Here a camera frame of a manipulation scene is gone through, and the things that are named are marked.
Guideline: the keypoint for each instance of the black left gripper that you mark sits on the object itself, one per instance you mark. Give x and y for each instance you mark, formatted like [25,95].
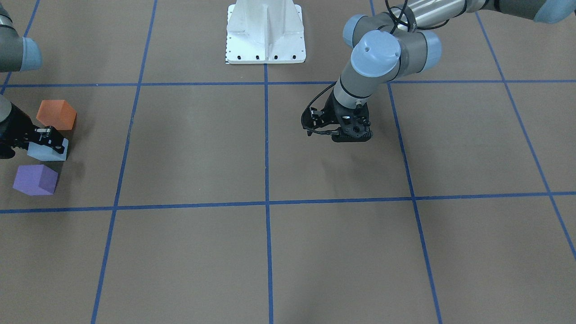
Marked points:
[333,113]

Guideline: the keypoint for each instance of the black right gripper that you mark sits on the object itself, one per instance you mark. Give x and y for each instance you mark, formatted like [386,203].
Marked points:
[13,127]

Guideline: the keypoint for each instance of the light blue foam block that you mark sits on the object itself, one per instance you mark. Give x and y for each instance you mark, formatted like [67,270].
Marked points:
[45,153]

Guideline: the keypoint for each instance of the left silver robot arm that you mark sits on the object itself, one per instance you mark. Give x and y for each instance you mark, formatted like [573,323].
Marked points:
[398,43]

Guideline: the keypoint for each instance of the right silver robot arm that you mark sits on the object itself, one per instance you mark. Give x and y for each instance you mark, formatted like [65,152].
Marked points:
[17,54]

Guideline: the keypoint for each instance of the orange foam block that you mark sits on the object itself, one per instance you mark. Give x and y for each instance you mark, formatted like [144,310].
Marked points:
[57,113]

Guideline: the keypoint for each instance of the purple foam block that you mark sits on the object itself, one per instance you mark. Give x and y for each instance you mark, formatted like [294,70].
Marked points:
[35,180]

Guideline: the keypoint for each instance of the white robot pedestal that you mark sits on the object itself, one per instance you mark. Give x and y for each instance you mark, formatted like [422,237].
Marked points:
[265,32]

